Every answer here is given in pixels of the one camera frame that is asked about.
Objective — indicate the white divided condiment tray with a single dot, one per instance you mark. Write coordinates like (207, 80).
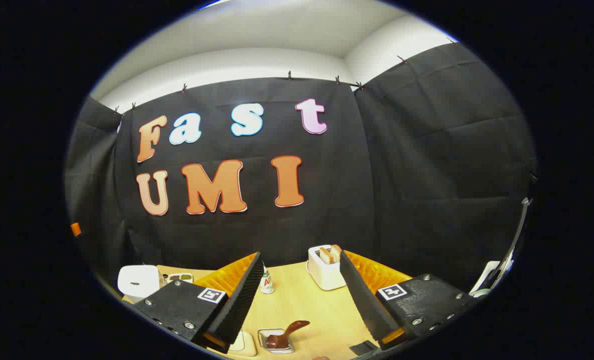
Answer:
(179, 278)

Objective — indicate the clear rice container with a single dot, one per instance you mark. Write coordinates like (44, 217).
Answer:
(246, 346)

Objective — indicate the black backdrop cloth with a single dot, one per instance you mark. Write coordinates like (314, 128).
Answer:
(377, 175)

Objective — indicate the white drink bottle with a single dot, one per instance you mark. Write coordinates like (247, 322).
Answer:
(267, 285)

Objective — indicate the white toaster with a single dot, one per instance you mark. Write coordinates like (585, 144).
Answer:
(324, 277)

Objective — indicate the grey metal bar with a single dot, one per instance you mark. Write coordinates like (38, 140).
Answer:
(519, 235)

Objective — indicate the white rice cooker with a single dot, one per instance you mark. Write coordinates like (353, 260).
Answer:
(137, 282)

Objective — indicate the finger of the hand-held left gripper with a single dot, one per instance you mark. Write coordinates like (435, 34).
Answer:
(76, 229)

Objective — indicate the brown wooden spoon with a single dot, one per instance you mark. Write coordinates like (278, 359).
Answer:
(292, 327)

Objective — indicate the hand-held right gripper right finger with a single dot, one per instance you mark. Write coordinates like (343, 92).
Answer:
(364, 300)

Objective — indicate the toasted bread slice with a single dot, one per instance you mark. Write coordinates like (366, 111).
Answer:
(336, 252)
(325, 256)

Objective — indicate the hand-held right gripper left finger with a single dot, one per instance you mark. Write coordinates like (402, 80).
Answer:
(239, 300)

